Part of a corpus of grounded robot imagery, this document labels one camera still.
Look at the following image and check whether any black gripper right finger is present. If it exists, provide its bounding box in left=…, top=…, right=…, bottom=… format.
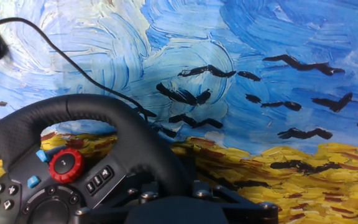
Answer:
left=193, top=182, right=280, bottom=224

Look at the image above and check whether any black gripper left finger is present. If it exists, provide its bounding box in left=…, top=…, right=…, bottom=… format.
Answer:
left=72, top=183, right=162, bottom=224

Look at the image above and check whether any black racing steering wheel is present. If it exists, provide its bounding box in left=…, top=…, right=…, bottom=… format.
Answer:
left=0, top=93, right=194, bottom=224

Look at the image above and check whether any painted wheat field mat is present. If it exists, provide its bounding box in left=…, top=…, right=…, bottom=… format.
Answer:
left=0, top=0, right=358, bottom=224

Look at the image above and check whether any black steering wheel usb cable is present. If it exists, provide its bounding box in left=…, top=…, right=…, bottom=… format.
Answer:
left=0, top=9, right=150, bottom=122

